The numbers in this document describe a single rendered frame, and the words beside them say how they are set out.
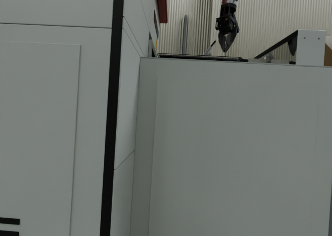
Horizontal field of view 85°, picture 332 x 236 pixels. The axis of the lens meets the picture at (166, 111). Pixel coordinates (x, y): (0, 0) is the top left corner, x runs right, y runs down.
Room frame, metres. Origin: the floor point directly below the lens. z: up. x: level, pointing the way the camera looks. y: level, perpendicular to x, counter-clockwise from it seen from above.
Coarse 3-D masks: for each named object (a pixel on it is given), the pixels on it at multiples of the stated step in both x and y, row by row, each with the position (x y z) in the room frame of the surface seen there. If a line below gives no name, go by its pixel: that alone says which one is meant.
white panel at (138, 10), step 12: (120, 0) 0.38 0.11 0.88; (132, 0) 0.44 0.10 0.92; (144, 0) 0.60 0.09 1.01; (156, 0) 0.92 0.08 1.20; (120, 12) 0.38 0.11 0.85; (132, 12) 0.45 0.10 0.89; (144, 12) 0.61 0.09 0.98; (156, 12) 0.95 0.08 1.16; (120, 24) 0.38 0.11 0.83; (132, 24) 0.46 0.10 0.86; (144, 24) 0.62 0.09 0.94; (132, 36) 0.46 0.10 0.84; (144, 36) 0.64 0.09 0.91; (156, 36) 1.01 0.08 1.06; (144, 48) 0.65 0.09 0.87
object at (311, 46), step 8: (304, 32) 0.62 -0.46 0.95; (312, 32) 0.62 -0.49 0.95; (320, 32) 0.62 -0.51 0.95; (304, 40) 0.62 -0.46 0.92; (312, 40) 0.62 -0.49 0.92; (320, 40) 0.62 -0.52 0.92; (304, 48) 0.62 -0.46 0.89; (312, 48) 0.62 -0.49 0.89; (320, 48) 0.62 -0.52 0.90; (296, 56) 0.63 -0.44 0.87; (304, 56) 0.62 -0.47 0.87; (312, 56) 0.62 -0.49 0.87; (320, 56) 0.62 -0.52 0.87; (296, 64) 0.63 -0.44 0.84; (304, 64) 0.62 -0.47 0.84; (312, 64) 0.62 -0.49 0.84; (320, 64) 0.62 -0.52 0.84
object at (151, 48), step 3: (150, 39) 0.75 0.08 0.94; (150, 42) 0.75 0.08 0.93; (150, 45) 0.75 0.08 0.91; (153, 45) 0.81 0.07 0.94; (150, 48) 0.75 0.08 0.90; (153, 48) 0.81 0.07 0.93; (150, 51) 0.75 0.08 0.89; (153, 51) 0.83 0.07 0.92; (150, 54) 0.75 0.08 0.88; (153, 54) 0.87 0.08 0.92
